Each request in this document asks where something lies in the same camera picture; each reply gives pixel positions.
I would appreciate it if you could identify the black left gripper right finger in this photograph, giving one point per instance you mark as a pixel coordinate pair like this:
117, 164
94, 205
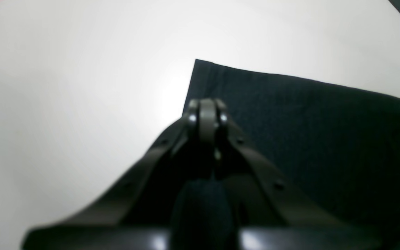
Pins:
272, 213

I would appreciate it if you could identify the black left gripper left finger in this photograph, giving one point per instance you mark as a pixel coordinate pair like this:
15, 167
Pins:
134, 213

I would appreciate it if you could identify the dark long-sleeve shirt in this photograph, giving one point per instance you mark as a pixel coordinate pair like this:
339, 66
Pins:
340, 145

